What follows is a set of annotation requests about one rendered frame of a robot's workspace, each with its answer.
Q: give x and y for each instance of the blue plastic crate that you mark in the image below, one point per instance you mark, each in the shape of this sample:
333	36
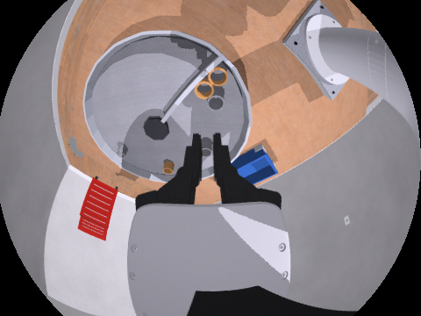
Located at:
261	166

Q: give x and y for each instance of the grey metal bushing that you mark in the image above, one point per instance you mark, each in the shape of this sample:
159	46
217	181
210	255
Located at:
122	151
219	106
207	148

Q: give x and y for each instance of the bronze bushing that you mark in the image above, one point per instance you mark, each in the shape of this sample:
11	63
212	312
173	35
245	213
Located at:
168	168
201	94
221	82

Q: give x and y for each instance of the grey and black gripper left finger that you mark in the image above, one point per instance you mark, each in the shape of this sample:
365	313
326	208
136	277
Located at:
182	188

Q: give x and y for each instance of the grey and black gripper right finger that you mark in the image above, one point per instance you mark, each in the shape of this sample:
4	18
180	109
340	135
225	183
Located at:
233	187

